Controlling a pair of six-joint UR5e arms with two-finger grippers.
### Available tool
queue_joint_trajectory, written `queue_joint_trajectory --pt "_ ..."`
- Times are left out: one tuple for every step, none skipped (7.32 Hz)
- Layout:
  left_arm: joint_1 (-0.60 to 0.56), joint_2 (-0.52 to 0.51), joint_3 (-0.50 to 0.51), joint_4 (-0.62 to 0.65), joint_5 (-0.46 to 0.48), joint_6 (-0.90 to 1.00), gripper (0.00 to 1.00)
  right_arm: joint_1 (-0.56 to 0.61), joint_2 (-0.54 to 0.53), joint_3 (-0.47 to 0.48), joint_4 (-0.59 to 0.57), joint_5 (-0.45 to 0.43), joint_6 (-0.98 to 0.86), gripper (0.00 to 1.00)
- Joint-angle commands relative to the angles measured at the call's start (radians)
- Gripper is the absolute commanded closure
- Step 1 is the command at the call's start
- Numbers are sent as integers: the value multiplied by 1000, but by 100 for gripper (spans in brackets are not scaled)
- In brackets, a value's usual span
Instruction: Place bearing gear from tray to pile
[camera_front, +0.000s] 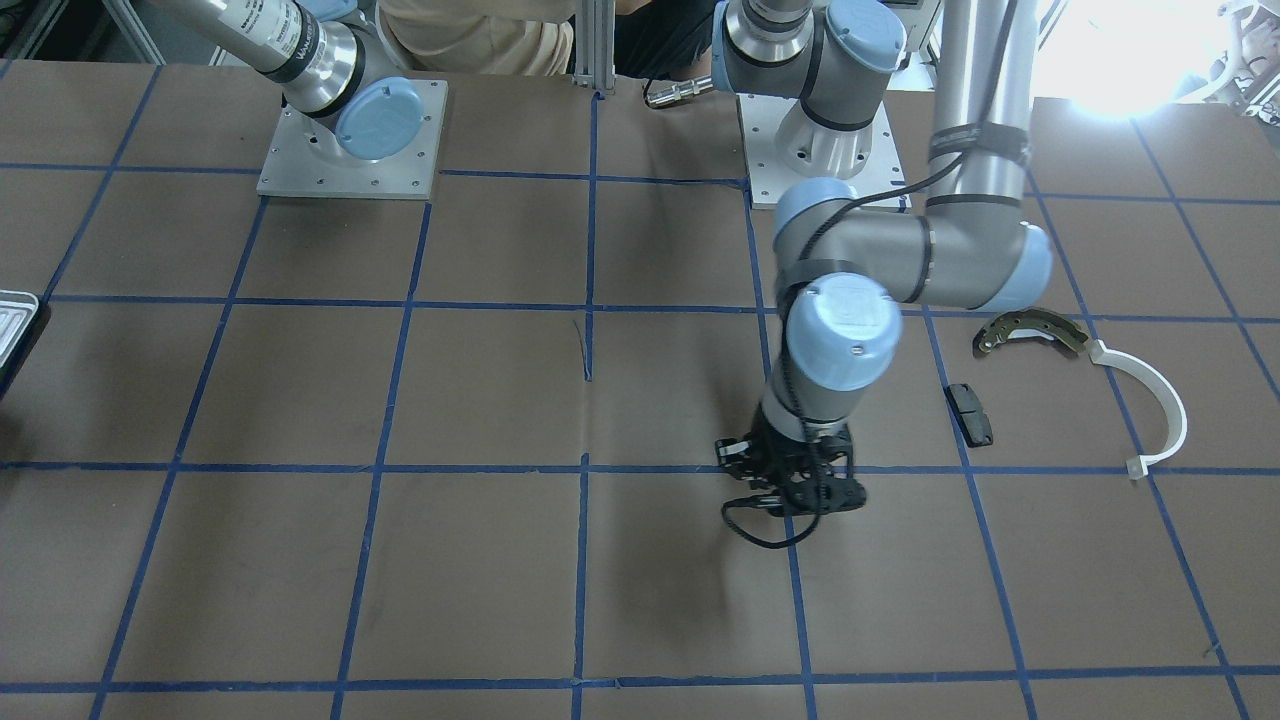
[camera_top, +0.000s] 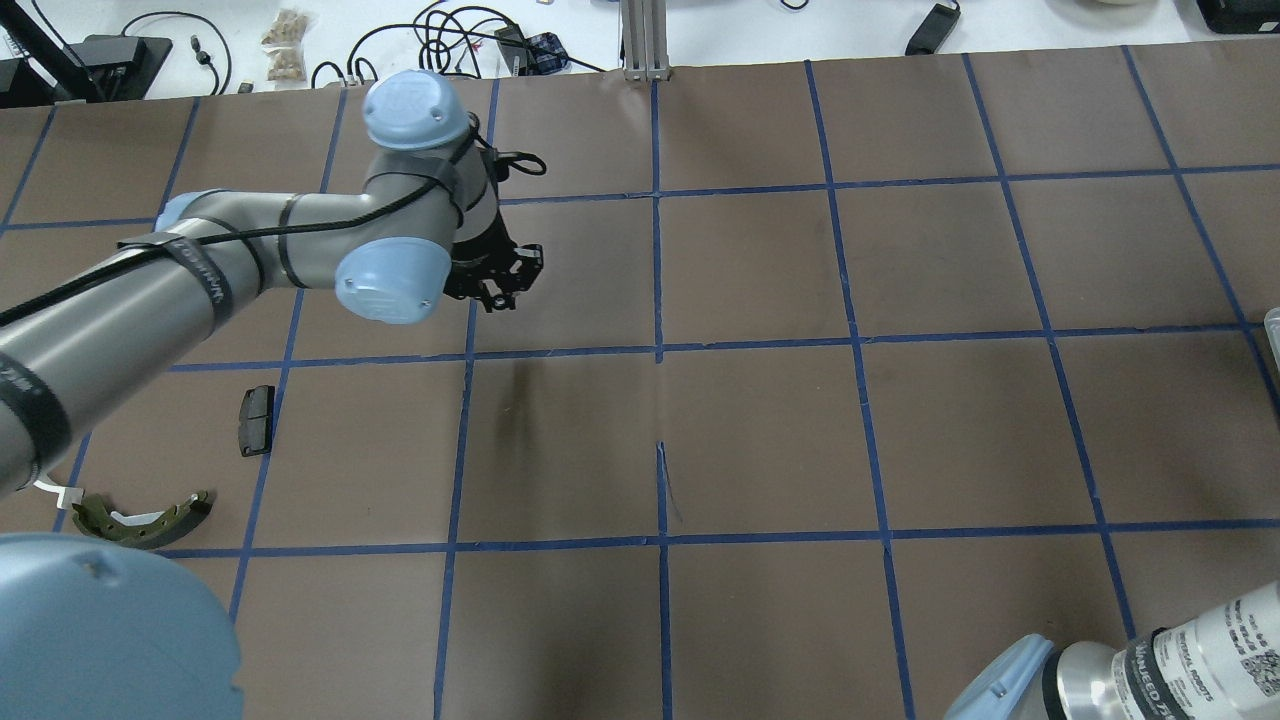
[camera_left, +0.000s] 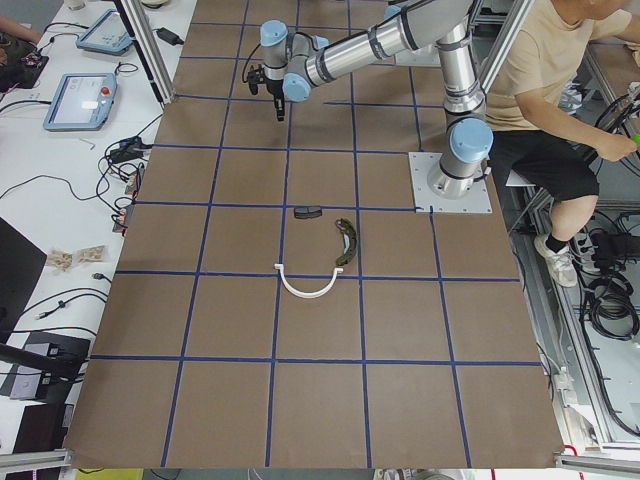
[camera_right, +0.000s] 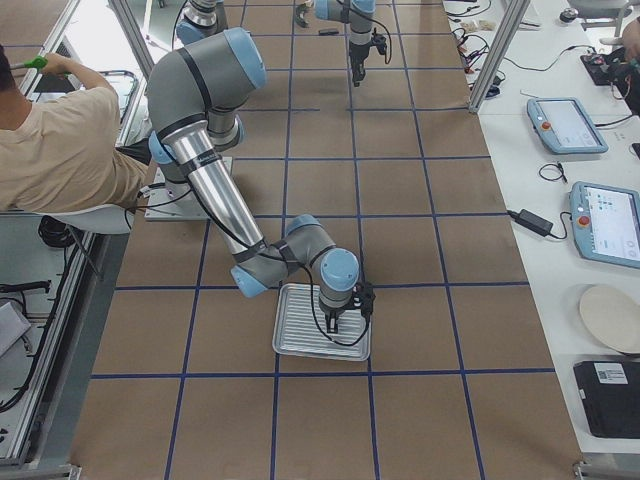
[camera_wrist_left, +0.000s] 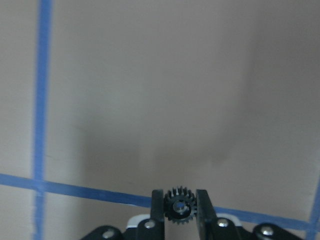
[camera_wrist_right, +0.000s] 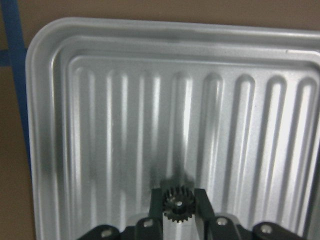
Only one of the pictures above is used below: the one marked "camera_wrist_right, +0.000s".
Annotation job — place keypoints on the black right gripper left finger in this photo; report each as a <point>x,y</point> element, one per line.
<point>147,228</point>

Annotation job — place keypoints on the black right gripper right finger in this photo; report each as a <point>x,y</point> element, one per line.
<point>218,227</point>

